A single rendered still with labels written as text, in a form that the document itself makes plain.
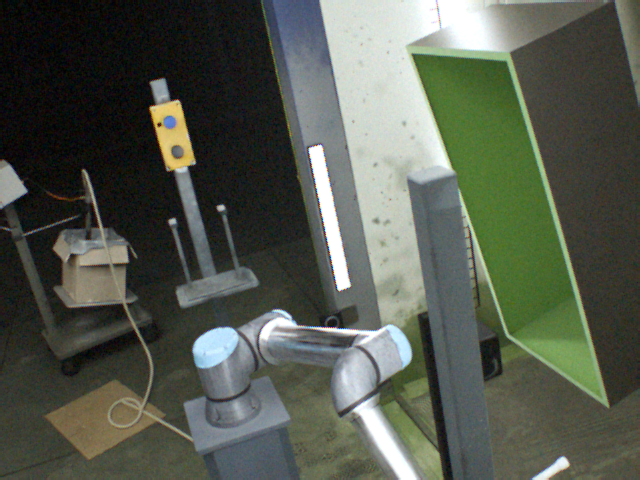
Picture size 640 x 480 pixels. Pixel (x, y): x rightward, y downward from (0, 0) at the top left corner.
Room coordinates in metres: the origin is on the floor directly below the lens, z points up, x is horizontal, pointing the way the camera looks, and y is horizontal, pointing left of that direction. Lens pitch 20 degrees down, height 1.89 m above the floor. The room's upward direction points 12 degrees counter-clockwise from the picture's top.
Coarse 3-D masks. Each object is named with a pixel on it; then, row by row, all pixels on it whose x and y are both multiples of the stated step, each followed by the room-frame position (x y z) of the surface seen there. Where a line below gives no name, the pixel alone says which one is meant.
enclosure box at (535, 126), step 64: (448, 64) 2.38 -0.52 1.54; (512, 64) 1.77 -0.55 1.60; (576, 64) 1.82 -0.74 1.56; (448, 128) 2.37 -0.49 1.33; (512, 128) 2.44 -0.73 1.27; (576, 128) 1.82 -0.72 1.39; (512, 192) 2.43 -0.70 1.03; (576, 192) 1.81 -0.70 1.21; (512, 256) 2.43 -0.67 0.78; (576, 256) 1.81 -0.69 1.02; (512, 320) 2.42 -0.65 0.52; (576, 320) 2.33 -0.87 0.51; (576, 384) 1.99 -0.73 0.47
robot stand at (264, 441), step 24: (264, 384) 2.13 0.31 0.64; (192, 408) 2.07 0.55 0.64; (264, 408) 1.98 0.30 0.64; (192, 432) 1.92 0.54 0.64; (216, 432) 1.90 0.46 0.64; (240, 432) 1.87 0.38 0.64; (264, 432) 1.87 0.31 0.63; (216, 456) 1.84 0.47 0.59; (240, 456) 1.86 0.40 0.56; (264, 456) 1.88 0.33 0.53; (288, 456) 1.91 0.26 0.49
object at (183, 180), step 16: (160, 80) 2.87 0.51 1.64; (176, 176) 2.85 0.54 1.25; (192, 192) 2.86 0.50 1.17; (192, 208) 2.86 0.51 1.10; (192, 224) 2.85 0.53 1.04; (192, 240) 2.89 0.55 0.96; (208, 256) 2.86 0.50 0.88; (208, 272) 2.86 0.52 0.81; (224, 304) 2.87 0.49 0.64; (224, 320) 2.86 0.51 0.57
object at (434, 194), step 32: (416, 192) 0.83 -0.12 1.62; (448, 192) 0.82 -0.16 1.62; (416, 224) 0.85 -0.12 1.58; (448, 224) 0.82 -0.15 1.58; (448, 256) 0.82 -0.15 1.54; (448, 288) 0.82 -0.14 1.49; (448, 320) 0.81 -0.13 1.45; (448, 352) 0.81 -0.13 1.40; (448, 384) 0.82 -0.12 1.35; (480, 384) 0.82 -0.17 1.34; (448, 416) 0.84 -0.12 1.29; (480, 416) 0.82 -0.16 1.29; (480, 448) 0.82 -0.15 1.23
